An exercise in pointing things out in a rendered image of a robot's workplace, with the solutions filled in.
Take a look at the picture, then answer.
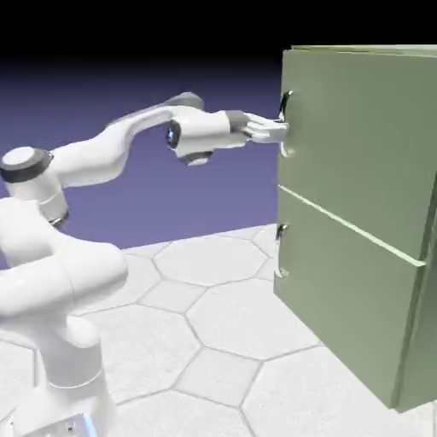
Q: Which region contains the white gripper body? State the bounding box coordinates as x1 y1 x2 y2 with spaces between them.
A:
242 114 290 144

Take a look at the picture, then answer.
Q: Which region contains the long curved metal handle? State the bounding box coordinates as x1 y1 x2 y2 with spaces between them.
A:
277 90 296 159

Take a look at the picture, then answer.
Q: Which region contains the large green cabinet door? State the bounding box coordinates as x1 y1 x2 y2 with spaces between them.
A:
277 49 437 262

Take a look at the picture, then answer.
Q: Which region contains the green painted cabinet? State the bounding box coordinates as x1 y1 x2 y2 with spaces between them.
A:
272 44 437 413

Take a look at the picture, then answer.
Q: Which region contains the small green cabinet door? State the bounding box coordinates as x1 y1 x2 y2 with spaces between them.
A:
272 186 426 409

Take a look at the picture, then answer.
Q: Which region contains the short curved metal handle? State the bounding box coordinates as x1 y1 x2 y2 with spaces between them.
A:
275 223 290 279

